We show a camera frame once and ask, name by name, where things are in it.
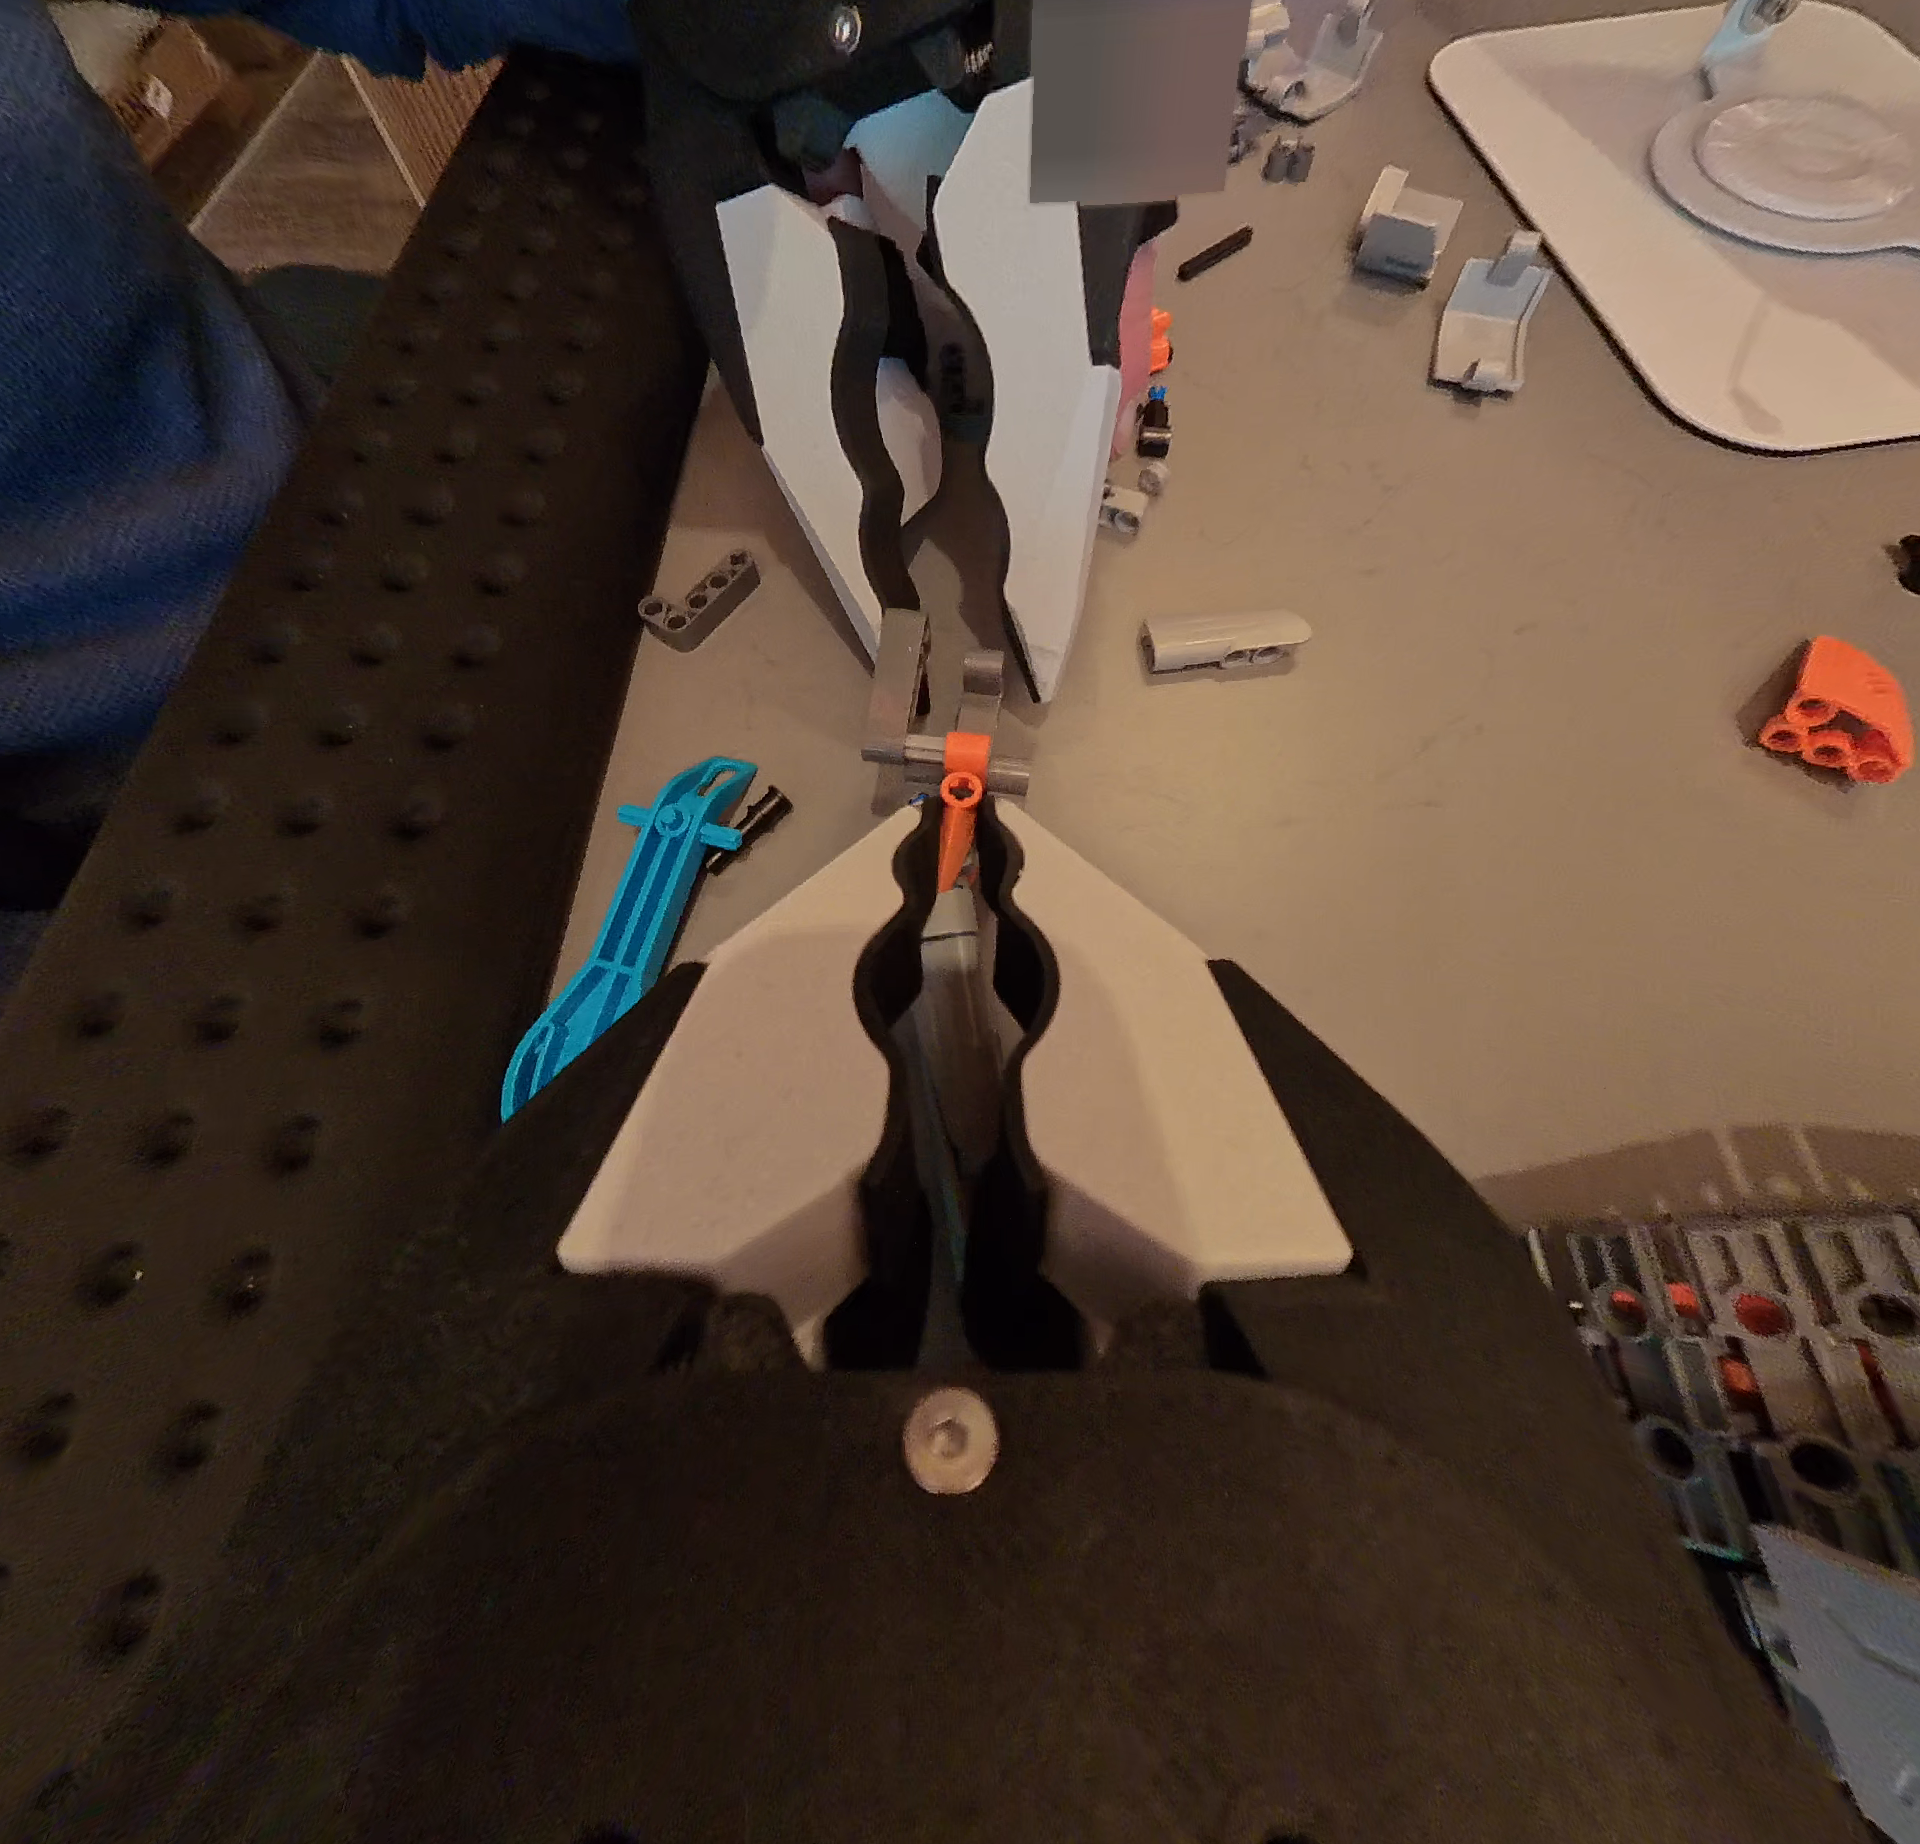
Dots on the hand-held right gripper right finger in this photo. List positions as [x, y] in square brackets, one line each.
[1201, 1126]

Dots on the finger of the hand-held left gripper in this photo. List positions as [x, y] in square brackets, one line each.
[780, 344]
[1050, 373]

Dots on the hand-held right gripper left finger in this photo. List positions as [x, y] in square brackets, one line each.
[720, 1126]

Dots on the grey orange brick assembly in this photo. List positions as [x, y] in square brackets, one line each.
[900, 676]

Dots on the orange wedge brick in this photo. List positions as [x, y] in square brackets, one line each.
[957, 826]
[1838, 706]

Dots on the grey orange brick cluster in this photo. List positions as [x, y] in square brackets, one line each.
[1158, 341]

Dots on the black blue axle pin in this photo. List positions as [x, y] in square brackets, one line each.
[1155, 428]

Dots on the small grey connector brick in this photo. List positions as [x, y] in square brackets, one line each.
[1126, 513]

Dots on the blue plastic brick tool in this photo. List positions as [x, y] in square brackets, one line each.
[631, 946]

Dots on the black axle rod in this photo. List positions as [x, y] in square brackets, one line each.
[1215, 253]

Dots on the grey angled beam brick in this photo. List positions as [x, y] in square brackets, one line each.
[698, 603]

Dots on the black connector pin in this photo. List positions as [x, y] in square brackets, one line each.
[758, 826]

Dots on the scattered small grey connector bricks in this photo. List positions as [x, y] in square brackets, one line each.
[1283, 158]

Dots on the light grey angular panel brick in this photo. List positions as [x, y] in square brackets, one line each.
[1401, 232]

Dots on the light grey curved panel brick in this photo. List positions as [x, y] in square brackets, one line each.
[1485, 323]

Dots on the cardboard box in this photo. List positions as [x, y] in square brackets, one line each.
[166, 83]

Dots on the grey tracked toy robot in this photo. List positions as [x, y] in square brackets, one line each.
[1771, 1350]

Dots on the person's blue trouser leg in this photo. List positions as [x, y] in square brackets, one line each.
[121, 449]

